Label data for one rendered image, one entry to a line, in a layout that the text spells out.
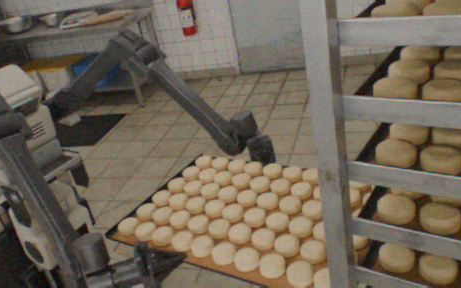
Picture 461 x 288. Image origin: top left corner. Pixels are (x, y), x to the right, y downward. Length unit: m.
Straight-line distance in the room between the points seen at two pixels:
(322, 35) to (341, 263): 0.32
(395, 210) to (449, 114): 0.19
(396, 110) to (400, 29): 0.09
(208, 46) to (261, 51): 0.60
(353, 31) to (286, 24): 4.36
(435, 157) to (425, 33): 0.17
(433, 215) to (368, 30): 0.27
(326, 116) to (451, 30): 0.15
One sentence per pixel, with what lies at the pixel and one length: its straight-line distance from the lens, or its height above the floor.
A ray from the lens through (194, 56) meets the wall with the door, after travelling 5.21.
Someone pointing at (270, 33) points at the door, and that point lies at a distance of 4.93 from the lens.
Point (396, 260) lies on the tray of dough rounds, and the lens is 0.72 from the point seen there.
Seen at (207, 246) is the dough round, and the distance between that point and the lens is 0.95.
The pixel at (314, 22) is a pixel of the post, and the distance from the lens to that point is 0.50.
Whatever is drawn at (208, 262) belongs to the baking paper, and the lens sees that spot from 0.95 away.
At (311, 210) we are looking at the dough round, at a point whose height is 1.05.
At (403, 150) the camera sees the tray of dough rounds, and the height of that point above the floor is 1.33.
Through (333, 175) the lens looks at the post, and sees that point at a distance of 0.57.
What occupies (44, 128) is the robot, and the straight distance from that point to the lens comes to 1.71.
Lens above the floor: 1.64
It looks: 27 degrees down
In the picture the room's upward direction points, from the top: 12 degrees counter-clockwise
